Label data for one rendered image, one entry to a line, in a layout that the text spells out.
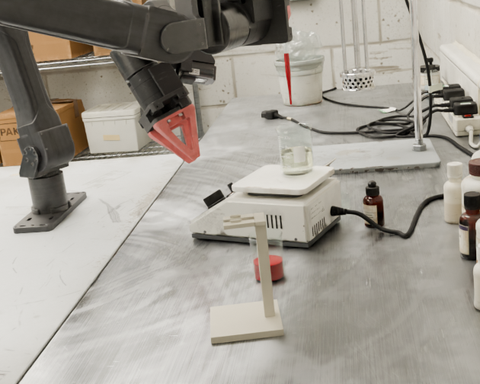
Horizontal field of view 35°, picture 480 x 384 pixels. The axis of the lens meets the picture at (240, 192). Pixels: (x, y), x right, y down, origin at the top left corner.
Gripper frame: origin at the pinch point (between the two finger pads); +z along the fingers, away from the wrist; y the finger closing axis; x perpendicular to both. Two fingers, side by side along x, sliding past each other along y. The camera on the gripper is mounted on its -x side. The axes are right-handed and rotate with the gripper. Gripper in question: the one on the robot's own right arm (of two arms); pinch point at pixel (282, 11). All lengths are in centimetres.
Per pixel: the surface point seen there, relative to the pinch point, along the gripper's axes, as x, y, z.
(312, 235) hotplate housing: 30.3, -4.7, -7.0
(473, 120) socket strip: 29, -11, 60
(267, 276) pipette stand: 26.4, -9.9, -29.7
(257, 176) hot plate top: 23.4, 5.7, -2.3
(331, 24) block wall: 24, 89, 225
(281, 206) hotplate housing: 25.8, -1.0, -8.1
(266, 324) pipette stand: 31.2, -10.1, -31.6
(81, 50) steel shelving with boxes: 22, 179, 160
